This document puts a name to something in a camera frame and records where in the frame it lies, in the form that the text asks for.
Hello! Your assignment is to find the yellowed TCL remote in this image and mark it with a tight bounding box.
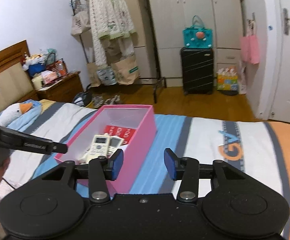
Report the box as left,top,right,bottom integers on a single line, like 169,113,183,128
85,133,110,163

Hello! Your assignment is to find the cream Qunda remote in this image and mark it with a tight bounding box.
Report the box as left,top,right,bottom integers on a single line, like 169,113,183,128
106,135,124,158

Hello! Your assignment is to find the pink storage box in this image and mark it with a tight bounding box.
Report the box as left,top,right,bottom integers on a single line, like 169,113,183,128
55,105,156,196

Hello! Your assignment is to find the goose plush toy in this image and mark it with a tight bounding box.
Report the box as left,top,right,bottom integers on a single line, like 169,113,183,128
0,102,33,127

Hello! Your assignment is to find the striped bed duvet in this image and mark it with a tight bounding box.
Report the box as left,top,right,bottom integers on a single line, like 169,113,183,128
0,100,290,239

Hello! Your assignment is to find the wooden padded headboard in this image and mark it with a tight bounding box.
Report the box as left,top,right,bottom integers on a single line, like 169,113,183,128
0,40,38,112

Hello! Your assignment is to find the tissue box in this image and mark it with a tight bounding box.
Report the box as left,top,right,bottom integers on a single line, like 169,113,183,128
41,70,58,85

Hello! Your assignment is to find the wooden nightstand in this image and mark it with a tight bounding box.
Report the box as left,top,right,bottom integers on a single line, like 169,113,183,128
36,72,84,103

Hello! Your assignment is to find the red patterned glasses cloth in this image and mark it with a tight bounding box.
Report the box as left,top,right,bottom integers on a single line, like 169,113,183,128
104,125,137,145

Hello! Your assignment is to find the pair of shoes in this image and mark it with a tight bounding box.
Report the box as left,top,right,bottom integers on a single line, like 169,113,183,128
92,95,121,108

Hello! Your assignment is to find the printed plastic bag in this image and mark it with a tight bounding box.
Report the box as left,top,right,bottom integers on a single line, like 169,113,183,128
96,66,117,86

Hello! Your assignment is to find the colourful gift bag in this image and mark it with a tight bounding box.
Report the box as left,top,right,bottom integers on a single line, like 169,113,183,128
217,66,239,96

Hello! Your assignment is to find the black clothes rack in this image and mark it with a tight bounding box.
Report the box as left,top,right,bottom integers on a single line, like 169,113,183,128
70,0,167,104

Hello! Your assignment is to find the brown paper bag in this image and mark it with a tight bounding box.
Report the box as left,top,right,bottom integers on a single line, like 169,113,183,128
111,55,140,85

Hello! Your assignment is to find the black suitcase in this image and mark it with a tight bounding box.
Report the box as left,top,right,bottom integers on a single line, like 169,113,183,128
180,48,214,94

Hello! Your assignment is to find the pink hanging bag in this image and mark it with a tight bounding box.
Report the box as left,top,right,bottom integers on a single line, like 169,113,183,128
239,19,261,65

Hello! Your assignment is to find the white knitted cardigan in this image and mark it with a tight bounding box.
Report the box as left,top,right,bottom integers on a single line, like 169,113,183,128
89,0,136,68

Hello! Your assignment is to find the teal felt bag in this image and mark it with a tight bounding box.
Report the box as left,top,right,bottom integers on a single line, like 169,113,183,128
182,15,213,49

